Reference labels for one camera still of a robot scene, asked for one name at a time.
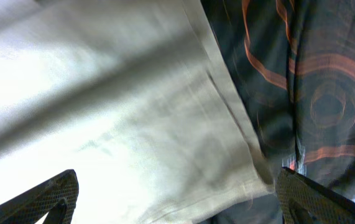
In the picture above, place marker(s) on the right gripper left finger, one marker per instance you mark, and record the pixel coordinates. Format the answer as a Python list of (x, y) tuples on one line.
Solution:
[(54, 199)]

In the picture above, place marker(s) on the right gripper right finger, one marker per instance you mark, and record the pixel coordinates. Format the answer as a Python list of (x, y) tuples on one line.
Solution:
[(304, 201)]

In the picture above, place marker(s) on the khaki cargo shorts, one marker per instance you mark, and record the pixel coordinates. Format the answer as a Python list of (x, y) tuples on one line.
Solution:
[(135, 97)]

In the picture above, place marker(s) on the black patterned shirt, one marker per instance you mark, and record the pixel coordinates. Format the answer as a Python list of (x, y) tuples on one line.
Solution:
[(293, 65)]

